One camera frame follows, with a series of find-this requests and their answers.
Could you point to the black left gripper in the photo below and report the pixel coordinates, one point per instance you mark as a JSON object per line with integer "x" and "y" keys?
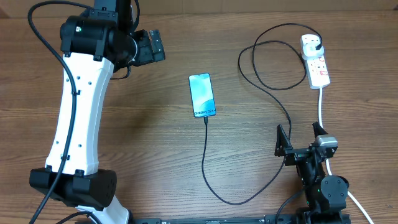
{"x": 148, "y": 55}

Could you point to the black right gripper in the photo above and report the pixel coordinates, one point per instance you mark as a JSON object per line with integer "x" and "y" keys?
{"x": 283, "y": 149}

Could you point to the Samsung Galaxy smartphone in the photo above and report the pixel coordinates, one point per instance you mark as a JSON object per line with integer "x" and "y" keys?
{"x": 202, "y": 96}

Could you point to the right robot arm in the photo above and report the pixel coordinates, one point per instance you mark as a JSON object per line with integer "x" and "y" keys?
{"x": 325, "y": 194}

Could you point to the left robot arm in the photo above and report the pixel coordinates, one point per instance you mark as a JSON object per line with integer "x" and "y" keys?
{"x": 103, "y": 39}

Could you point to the white power strip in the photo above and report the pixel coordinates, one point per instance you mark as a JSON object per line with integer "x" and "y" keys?
{"x": 317, "y": 71}

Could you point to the white USB wall charger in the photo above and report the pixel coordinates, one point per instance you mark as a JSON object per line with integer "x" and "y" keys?
{"x": 310, "y": 51}

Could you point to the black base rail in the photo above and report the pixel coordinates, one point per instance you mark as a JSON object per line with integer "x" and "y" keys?
{"x": 267, "y": 219}

